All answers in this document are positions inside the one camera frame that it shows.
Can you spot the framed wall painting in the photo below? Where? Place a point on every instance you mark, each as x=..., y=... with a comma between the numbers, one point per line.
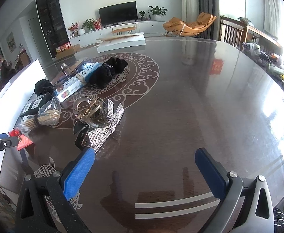
x=11, y=42

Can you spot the large green potted plant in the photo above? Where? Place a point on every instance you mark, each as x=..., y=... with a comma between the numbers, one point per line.
x=158, y=11

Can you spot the red packet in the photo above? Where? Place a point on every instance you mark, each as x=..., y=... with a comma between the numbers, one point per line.
x=22, y=142

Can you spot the grey curtain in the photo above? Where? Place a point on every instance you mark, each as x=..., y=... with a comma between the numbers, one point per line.
x=208, y=2

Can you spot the rhinestone bow hair clip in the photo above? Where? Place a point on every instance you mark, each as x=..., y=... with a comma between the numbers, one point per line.
x=109, y=123

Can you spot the brown card in plastic sleeve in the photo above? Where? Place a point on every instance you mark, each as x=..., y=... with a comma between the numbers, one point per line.
x=80, y=64

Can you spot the black box with white print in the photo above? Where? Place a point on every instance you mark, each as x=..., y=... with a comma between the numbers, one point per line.
x=33, y=106

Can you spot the dark wooden chair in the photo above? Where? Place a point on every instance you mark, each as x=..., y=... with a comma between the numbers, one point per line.
x=231, y=32

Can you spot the red flowers in vase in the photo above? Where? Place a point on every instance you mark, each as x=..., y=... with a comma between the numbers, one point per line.
x=73, y=28

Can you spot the black fabric scrunchie pile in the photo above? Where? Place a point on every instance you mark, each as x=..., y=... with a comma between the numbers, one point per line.
x=108, y=71

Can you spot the white board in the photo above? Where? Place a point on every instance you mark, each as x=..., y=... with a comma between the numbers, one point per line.
x=20, y=87

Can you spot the red gift box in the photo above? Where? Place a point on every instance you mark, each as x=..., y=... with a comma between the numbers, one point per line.
x=97, y=25

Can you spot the cardboard box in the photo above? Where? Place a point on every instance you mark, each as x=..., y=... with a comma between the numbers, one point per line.
x=67, y=51

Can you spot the small green potted plant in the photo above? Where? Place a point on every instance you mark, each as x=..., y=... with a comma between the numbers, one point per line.
x=142, y=15

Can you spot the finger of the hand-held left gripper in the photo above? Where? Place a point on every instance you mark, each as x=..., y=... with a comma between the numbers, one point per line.
x=9, y=142

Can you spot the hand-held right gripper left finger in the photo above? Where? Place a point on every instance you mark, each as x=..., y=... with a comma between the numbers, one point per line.
x=80, y=172

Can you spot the orange wooden bench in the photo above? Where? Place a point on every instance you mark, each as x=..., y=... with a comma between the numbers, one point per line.
x=123, y=29

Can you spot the white curtain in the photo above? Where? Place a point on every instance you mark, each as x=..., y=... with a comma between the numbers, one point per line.
x=190, y=0

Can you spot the blue and white carton box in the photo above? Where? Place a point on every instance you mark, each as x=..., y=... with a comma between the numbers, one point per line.
x=76, y=83

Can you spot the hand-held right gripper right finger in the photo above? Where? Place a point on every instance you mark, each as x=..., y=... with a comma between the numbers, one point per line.
x=210, y=172

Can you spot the white round vase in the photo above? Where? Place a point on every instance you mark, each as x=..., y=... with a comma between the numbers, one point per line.
x=81, y=31

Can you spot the small black fabric scrunchie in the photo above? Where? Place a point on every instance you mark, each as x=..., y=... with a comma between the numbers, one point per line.
x=43, y=87

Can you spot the large flat white box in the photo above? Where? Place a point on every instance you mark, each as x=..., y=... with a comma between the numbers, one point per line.
x=122, y=42

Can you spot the black glass display cabinet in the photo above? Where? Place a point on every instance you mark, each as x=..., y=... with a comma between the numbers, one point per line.
x=50, y=21

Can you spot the bundle of wooden sticks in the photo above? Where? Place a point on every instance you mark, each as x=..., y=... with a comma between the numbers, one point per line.
x=44, y=119

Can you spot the orange lounge chair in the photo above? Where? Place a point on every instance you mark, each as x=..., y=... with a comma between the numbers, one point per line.
x=188, y=26

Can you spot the black television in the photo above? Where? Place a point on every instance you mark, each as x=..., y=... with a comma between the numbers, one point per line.
x=117, y=14

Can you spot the white television cabinet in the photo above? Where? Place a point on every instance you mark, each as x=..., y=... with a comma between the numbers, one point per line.
x=122, y=29

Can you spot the bushy green potted plant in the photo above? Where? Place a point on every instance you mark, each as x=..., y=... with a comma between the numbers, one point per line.
x=88, y=24

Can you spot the clear hair claw clip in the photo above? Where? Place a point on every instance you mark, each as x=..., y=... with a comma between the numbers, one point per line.
x=88, y=111

